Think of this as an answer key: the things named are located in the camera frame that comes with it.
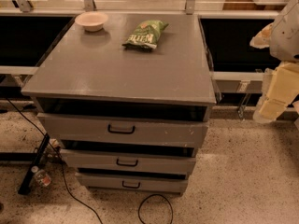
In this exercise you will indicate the white bowl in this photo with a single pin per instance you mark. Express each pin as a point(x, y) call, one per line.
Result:
point(91, 21)

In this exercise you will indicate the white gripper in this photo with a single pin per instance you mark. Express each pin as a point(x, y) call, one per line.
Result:
point(286, 34)

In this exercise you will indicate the grey drawer cabinet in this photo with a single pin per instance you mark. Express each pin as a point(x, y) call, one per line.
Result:
point(93, 74)

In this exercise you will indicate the grey middle drawer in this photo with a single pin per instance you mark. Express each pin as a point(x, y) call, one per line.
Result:
point(128, 162)

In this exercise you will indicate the small bottle on floor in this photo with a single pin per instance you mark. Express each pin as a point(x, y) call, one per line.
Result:
point(41, 176)

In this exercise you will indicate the black metal stand leg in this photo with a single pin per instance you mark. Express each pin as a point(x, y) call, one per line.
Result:
point(25, 185)

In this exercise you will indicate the grey metal railing frame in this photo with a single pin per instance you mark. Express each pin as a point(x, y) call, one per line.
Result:
point(31, 29)

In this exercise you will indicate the grey top drawer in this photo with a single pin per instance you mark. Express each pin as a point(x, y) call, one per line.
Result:
point(155, 132)

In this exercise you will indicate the green chip bag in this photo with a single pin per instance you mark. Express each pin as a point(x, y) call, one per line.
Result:
point(146, 35)

